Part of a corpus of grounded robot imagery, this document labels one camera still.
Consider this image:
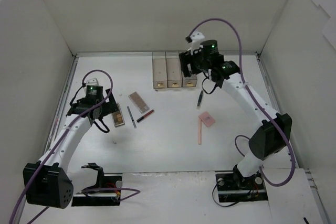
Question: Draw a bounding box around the brown eyeshadow palette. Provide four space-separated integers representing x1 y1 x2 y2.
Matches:
112 103 125 127

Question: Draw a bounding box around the pink-brown eyeshadow palette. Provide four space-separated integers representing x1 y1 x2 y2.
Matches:
128 92 149 113

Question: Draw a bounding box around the pink square compact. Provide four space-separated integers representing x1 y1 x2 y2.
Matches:
198 112 215 127

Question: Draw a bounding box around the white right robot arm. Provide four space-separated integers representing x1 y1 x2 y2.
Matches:
179 39 292 188

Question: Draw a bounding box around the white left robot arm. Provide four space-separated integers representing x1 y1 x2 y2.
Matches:
23 85 118 209

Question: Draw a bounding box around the clear three-slot organizer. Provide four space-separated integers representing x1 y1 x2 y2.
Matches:
152 51 197 90

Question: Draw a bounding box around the grey checkered eyeliner pencil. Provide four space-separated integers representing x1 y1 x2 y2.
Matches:
127 106 137 129

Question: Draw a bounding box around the black concealer stick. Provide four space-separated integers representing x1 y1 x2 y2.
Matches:
196 90 204 109

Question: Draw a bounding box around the red black lip gloss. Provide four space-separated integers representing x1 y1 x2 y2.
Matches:
136 110 154 123

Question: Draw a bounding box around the pink slim tube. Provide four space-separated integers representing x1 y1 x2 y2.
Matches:
197 119 202 145

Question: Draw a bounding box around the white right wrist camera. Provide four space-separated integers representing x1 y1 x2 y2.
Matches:
189 30 205 52

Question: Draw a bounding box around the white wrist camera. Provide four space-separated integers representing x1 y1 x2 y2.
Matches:
189 30 205 52
86 78 99 86

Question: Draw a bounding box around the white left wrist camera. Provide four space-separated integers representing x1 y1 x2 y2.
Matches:
86 78 99 86

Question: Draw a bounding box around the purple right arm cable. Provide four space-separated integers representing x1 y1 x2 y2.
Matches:
191 18 296 187

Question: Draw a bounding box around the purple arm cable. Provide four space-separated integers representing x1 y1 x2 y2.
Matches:
9 69 141 224
191 18 296 187

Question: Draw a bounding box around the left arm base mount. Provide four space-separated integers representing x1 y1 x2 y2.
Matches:
67 163 122 207

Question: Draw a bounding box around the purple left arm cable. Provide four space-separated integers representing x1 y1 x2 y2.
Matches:
9 69 141 224

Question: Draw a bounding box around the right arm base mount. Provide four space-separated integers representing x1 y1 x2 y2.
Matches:
212 172 268 208

